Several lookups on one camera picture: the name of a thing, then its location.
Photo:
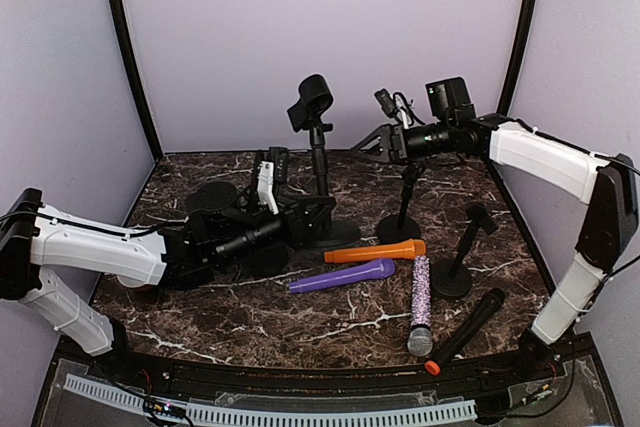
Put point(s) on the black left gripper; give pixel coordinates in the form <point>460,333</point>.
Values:
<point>295,222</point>

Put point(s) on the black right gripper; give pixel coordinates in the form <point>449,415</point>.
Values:
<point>395,143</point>

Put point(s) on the tall stand large clip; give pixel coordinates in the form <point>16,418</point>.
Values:
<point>315,98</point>

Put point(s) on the glitter microphone silver head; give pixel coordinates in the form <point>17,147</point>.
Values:
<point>419,343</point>

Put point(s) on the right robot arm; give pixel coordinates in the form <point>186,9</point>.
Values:
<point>600,189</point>

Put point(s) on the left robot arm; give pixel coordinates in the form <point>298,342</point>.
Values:
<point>174,255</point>

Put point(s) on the small black stand rear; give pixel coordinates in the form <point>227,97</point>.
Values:
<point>400,227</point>

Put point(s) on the small black stand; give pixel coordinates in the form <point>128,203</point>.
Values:
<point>400,227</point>
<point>450,279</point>

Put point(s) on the small black stand right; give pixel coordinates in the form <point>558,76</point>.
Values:
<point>450,279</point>

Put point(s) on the purple toy microphone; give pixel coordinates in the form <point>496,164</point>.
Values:
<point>378,269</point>

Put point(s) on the orange toy microphone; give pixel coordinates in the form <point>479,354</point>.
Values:
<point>406,250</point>

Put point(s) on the black microphone orange cap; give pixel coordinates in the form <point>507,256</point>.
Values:
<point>490,303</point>

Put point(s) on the black stand ring clip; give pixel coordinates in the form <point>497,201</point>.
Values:
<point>269,261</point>

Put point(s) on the right black corner post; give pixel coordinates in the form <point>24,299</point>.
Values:
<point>516,58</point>

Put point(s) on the black corner post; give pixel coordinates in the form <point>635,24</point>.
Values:
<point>128,57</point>
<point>516,58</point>

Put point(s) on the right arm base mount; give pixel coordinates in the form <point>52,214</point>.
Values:
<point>533,355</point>

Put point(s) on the white cable duct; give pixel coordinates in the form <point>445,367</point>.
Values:
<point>201,413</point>

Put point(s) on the black table front rail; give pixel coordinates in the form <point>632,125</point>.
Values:
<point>180,372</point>

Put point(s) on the left black corner post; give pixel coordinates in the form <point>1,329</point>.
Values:
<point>128,57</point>

